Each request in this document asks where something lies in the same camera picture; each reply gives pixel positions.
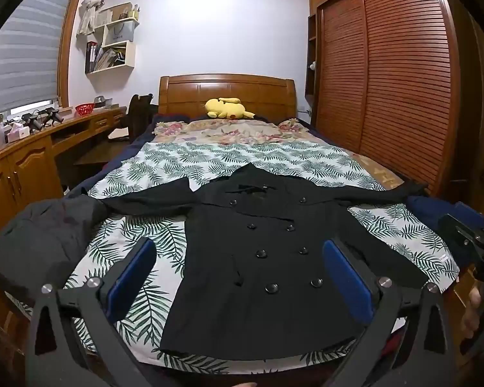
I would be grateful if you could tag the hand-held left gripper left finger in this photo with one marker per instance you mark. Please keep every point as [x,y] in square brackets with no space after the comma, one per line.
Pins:
[133,278]

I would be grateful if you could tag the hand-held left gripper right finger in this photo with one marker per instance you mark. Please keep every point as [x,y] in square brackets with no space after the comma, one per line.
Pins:
[347,282]

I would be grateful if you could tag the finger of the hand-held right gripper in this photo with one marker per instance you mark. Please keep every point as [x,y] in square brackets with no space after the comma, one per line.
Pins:
[470,213]
[459,234]

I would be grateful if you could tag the black buttoned coat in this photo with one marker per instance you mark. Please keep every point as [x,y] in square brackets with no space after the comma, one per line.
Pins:
[266,274]

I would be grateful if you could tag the person's right hand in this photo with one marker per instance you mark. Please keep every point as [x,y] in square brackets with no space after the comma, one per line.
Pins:
[472,310]

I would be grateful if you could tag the navy blue cloth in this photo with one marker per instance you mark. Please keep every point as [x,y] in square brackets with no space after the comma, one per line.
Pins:
[425,217]

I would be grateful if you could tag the leaf print bedsheet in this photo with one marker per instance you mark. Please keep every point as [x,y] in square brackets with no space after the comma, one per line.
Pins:
[153,225]

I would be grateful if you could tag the dark grey garment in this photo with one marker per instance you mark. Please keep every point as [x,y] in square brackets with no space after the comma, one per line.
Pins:
[36,242]

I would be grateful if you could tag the wooden desk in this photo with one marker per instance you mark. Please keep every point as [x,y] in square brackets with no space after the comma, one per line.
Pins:
[24,161]

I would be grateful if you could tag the dark wooden chair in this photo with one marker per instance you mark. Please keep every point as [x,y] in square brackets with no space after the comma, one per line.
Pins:
[139,113]

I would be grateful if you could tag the wooden louvered wardrobe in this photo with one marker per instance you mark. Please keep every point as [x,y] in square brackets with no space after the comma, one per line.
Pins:
[387,68]

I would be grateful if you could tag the red basket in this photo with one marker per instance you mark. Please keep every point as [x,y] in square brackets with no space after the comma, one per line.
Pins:
[84,109]

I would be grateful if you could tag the grey metal container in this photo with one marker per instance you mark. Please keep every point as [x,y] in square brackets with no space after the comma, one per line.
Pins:
[103,102]

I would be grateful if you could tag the black gadget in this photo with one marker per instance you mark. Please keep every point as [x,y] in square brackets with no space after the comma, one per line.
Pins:
[55,116]
[32,123]

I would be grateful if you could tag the floral quilt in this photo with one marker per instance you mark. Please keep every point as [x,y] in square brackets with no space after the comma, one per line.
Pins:
[242,133]

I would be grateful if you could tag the tissue box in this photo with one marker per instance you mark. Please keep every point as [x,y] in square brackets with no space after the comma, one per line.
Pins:
[18,134]

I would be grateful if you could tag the yellow plush toy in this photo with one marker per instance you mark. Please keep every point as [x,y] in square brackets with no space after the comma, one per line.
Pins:
[226,109]

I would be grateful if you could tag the wooden bed headboard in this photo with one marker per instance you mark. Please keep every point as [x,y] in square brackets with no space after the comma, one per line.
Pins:
[226,88]

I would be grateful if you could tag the row of books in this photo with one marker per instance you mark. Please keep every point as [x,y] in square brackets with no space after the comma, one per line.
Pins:
[105,57]

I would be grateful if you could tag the grey paper bag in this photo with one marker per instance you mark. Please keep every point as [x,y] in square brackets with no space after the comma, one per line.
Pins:
[121,34]

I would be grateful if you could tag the grey window blind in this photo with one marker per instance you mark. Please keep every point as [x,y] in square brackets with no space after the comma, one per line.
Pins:
[20,56]

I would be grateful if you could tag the cream tied curtain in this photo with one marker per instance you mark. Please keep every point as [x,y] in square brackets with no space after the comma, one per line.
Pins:
[90,4]

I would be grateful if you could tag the white wall shelf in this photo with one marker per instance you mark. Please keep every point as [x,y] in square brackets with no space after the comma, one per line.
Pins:
[129,54]

